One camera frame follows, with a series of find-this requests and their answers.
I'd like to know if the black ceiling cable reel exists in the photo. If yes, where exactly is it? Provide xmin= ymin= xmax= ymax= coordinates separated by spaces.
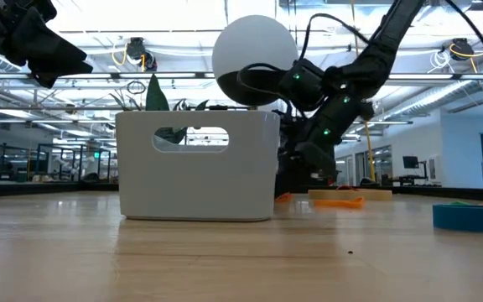
xmin=125 ymin=36 xmax=158 ymax=72
xmin=449 ymin=37 xmax=476 ymax=62

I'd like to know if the white globe table lamp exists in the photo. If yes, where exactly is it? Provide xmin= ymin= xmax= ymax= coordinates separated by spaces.
xmin=211 ymin=14 xmax=299 ymax=111

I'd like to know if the blue tray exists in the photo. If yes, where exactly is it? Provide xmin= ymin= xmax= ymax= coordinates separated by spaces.
xmin=432 ymin=203 xmax=483 ymax=233

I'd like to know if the white plastic bin with handles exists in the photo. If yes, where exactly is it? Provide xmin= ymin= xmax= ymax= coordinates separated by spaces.
xmin=114 ymin=109 xmax=281 ymax=222

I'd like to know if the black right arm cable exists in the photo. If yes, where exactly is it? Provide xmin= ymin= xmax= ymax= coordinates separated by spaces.
xmin=236 ymin=12 xmax=371 ymax=102

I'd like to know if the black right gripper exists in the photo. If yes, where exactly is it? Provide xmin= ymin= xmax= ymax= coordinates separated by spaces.
xmin=275 ymin=138 xmax=338 ymax=194

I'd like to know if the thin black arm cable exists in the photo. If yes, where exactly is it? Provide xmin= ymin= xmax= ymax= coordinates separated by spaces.
xmin=444 ymin=0 xmax=483 ymax=81

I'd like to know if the green snake plant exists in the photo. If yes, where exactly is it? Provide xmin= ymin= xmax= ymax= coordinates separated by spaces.
xmin=109 ymin=74 xmax=210 ymax=144

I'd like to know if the black aluminium table frame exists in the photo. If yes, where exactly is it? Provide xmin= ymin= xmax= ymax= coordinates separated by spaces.
xmin=0 ymin=180 xmax=483 ymax=203

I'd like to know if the black metal rack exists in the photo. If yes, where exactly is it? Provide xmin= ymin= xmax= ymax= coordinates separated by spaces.
xmin=35 ymin=143 xmax=112 ymax=182

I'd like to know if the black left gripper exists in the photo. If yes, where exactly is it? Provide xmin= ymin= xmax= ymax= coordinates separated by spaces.
xmin=0 ymin=0 xmax=94 ymax=89

